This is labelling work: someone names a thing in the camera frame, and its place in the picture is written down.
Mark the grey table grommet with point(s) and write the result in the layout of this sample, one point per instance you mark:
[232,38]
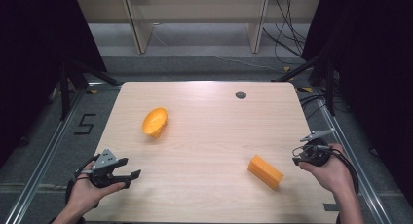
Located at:
[240,94]

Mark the white furniture leg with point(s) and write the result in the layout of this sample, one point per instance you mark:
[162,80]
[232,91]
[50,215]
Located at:
[258,26]
[139,26]

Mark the aluminium floor rail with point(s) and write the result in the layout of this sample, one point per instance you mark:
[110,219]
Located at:
[42,154]
[354,159]

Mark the black curtain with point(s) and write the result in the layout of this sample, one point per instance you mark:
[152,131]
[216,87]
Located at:
[35,61]
[373,71]

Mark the orange bowl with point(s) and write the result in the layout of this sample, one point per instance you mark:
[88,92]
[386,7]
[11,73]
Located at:
[155,121]

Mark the grey tape strip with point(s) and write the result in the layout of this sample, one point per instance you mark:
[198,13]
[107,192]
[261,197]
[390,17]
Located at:
[331,207]

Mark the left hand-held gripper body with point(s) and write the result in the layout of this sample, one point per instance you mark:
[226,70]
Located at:
[103,160]

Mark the black metal stand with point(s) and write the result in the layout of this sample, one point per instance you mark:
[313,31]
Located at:
[328,84]
[65,91]

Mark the person's left hand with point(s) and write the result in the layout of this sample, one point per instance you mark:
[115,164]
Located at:
[85,195]

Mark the yellow tape piece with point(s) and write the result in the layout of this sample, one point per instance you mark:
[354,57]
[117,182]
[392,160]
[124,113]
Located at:
[93,91]
[287,69]
[305,89]

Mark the orange rectangular block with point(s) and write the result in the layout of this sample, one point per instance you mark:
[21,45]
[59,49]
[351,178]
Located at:
[265,171]

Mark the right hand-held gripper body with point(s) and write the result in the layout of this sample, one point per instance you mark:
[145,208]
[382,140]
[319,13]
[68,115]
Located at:
[314,152]

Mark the person's right hand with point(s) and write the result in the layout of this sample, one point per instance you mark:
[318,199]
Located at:
[332,173]

